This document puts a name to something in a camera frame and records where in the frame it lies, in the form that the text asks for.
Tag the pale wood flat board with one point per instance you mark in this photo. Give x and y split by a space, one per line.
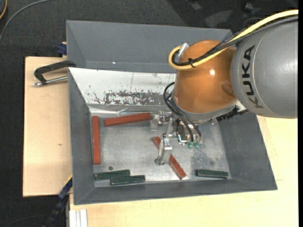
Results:
47 126

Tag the grey metal bin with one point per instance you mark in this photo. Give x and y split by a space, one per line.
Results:
132 148

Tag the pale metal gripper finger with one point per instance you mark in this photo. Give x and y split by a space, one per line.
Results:
165 148
162 117

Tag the red-brown flat block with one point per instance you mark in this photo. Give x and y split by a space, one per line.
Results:
177 168
96 141
127 119

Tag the dark green flat block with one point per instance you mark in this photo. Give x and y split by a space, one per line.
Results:
127 180
211 173
111 174

